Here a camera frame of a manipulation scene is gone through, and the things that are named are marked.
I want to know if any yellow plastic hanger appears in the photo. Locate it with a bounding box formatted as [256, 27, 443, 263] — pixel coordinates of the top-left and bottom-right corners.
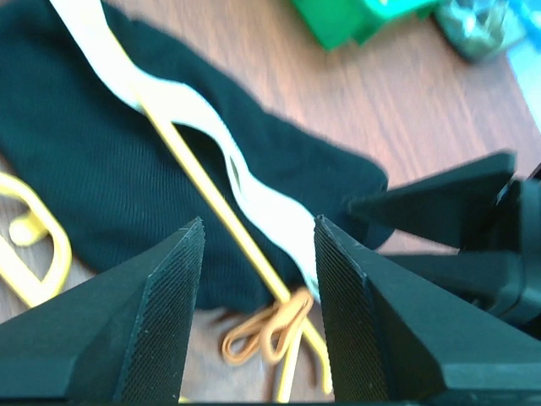
[1, 98, 332, 403]

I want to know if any black underwear beige waistband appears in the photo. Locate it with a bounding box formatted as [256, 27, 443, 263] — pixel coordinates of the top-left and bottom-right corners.
[1, 1, 391, 313]

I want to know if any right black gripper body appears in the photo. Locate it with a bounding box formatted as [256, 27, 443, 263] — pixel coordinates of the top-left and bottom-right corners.
[459, 178, 540, 326]

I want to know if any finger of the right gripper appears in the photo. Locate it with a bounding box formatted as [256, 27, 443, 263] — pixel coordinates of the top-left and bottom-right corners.
[385, 252, 523, 305]
[348, 151, 516, 249]

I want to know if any green plastic tray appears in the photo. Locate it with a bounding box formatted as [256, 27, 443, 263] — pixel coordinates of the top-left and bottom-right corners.
[292, 0, 440, 50]

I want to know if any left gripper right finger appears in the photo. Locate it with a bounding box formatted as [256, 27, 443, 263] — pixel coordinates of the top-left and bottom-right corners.
[314, 217, 540, 402]

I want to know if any orange clothespin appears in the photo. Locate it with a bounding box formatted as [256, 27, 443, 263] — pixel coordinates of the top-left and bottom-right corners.
[221, 288, 314, 365]

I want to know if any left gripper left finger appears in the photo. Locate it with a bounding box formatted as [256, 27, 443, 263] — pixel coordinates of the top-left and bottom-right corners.
[1, 218, 205, 402]

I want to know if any clear plastic laundry bin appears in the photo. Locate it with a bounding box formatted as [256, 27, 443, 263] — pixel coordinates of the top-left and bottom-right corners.
[434, 1, 527, 63]

